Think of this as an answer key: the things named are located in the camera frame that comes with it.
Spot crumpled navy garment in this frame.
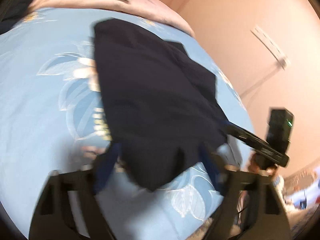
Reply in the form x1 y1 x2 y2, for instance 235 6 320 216
1 0 33 34

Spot person right hand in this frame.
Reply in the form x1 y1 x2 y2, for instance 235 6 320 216
247 153 278 177

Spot light blue floral bedsheet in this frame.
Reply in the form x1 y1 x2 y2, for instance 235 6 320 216
1 8 253 239

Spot dark navy jacket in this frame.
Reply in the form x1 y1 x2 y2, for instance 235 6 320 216
94 19 227 191

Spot white power strip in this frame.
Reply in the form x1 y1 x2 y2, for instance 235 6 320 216
251 25 290 69

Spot white power cable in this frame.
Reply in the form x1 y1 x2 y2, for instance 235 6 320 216
240 64 283 100

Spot pink quilt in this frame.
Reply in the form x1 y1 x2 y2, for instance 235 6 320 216
28 0 195 37

